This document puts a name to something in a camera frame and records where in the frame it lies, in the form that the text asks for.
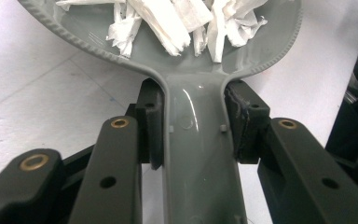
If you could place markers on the grey dustpan with orange edge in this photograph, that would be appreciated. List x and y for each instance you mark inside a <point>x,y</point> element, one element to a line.
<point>199,140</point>

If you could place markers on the pile of white paper scraps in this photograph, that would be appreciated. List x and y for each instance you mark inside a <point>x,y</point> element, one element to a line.
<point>167,25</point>

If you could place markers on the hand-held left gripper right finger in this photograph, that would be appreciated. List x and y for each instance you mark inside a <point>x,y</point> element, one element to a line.
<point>248,124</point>

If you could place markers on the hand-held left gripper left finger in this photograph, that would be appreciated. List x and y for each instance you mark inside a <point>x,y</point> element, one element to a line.
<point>150,124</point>

